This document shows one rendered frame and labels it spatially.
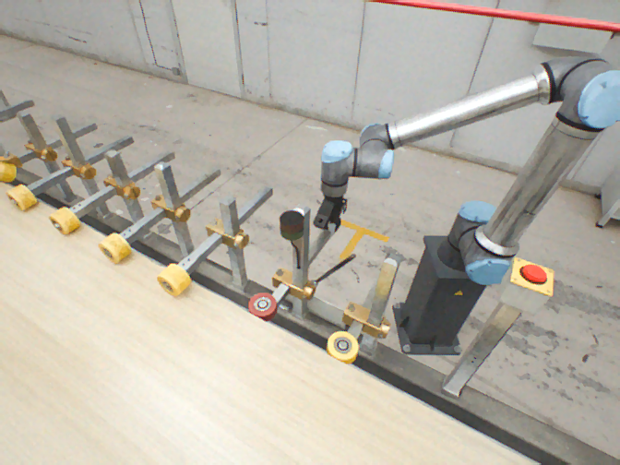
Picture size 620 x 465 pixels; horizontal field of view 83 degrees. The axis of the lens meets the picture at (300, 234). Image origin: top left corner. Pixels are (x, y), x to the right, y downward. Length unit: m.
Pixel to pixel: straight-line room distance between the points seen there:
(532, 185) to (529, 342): 1.28
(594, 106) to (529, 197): 0.29
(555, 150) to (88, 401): 1.33
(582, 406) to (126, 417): 1.99
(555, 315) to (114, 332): 2.28
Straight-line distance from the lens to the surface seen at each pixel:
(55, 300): 1.23
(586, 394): 2.35
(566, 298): 2.70
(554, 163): 1.20
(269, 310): 1.00
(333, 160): 1.07
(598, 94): 1.12
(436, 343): 2.07
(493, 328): 0.91
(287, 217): 0.86
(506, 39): 3.31
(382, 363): 1.18
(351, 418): 0.89
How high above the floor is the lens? 1.74
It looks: 44 degrees down
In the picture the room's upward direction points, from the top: 1 degrees clockwise
